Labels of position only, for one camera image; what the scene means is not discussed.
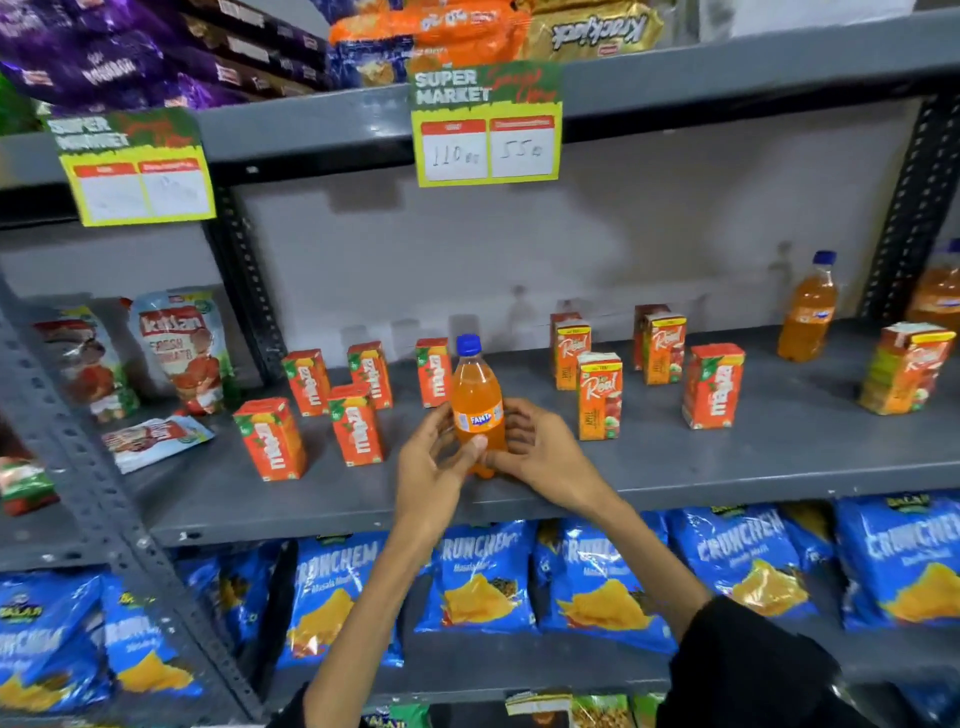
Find row of blue chip packets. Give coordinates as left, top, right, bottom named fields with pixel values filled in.
left=0, top=491, right=960, bottom=714

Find person's right hand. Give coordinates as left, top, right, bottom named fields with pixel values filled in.
left=483, top=397, right=613, bottom=520

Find orange fruit juice carton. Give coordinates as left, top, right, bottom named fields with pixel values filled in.
left=576, top=352, right=624, bottom=442
left=642, top=313, right=688, bottom=387
left=633, top=303, right=671, bottom=372
left=554, top=319, right=593, bottom=392
left=549, top=311, right=583, bottom=378

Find orange soda bottle blue cap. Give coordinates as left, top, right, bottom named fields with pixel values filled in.
left=777, top=250, right=839, bottom=364
left=450, top=333, right=510, bottom=480
left=905, top=238, right=960, bottom=335

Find orange yellow juice carton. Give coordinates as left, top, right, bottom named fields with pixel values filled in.
left=859, top=322, right=957, bottom=417

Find tomato ketchup pouch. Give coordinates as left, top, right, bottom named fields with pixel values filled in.
left=101, top=414, right=216, bottom=475
left=123, top=289, right=240, bottom=417
left=33, top=305, right=141, bottom=425

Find red green sauce packet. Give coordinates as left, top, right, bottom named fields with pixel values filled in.
left=0, top=456, right=61, bottom=518

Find stack of dark brown packets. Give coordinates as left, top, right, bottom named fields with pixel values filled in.
left=176, top=0, right=333, bottom=99

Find orange biscuit packets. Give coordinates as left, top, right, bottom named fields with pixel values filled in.
left=327, top=0, right=534, bottom=91

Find red mango juice carton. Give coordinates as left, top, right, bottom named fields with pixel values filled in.
left=328, top=384, right=386, bottom=468
left=232, top=397, right=309, bottom=483
left=347, top=341, right=394, bottom=411
left=282, top=348, right=332, bottom=418
left=681, top=343, right=747, bottom=432
left=415, top=337, right=454, bottom=409

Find person's left hand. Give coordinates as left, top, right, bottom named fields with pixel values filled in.
left=393, top=403, right=490, bottom=541

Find pile of purple biscuit packets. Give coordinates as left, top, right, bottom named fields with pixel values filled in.
left=0, top=0, right=252, bottom=117

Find person's right forearm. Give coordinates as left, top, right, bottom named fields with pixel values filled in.
left=581, top=498, right=714, bottom=640

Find green snack packet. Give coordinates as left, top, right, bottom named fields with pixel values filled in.
left=360, top=703, right=434, bottom=728

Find person's left forearm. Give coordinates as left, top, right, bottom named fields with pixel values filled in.
left=303, top=523, right=438, bottom=728

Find gold cracker packet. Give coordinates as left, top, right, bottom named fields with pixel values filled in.
left=521, top=0, right=666, bottom=63

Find yellow green price tag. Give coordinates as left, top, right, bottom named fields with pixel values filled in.
left=46, top=107, right=217, bottom=228
left=409, top=61, right=564, bottom=189

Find grey metal shelf rack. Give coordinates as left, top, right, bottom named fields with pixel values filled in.
left=142, top=7, right=960, bottom=714
left=0, top=127, right=267, bottom=728

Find black sleeve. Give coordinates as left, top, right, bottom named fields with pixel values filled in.
left=656, top=596, right=879, bottom=728

